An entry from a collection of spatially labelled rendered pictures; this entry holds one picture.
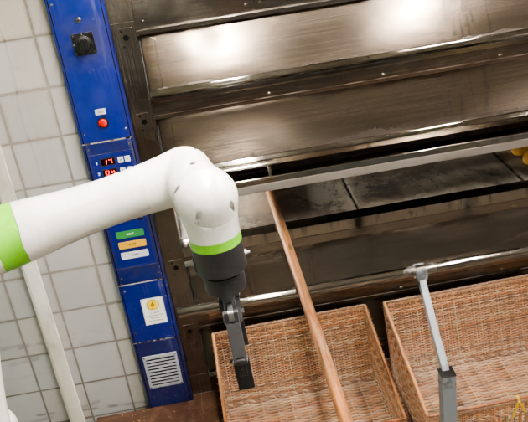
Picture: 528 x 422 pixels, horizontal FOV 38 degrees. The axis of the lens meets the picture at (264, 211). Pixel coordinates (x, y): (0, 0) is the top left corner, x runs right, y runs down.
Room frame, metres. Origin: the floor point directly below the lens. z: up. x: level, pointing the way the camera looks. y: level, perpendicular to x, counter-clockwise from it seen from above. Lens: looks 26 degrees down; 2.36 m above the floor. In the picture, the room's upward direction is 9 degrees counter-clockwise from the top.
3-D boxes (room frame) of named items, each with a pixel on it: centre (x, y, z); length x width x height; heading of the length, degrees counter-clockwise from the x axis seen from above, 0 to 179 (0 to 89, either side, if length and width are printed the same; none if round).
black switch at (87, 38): (2.20, 0.44, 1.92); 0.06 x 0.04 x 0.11; 93
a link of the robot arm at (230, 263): (1.20, 0.09, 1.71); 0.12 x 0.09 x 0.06; 92
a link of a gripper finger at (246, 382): (1.13, 0.08, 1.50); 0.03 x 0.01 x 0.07; 92
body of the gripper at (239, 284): (1.20, 0.09, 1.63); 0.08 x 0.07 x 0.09; 2
